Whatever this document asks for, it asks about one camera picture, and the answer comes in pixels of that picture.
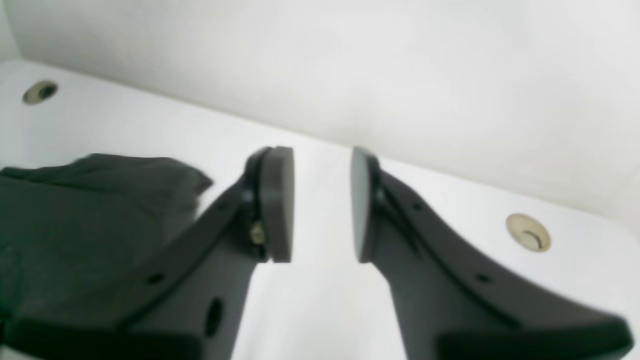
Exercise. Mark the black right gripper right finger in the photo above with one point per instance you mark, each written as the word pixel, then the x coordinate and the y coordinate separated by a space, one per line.
pixel 453 302

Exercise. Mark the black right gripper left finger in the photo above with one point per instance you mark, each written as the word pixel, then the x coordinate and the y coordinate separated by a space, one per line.
pixel 187 302

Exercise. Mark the dark grey T-shirt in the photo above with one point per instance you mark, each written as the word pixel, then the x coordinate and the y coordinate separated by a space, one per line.
pixel 68 229

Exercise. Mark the left table grommet hole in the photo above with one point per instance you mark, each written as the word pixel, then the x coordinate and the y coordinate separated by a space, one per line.
pixel 528 232

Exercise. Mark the table grommet hole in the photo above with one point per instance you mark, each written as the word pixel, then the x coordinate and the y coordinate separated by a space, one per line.
pixel 39 92
pixel 528 232

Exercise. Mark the right table grommet hole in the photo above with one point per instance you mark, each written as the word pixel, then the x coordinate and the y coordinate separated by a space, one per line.
pixel 39 92

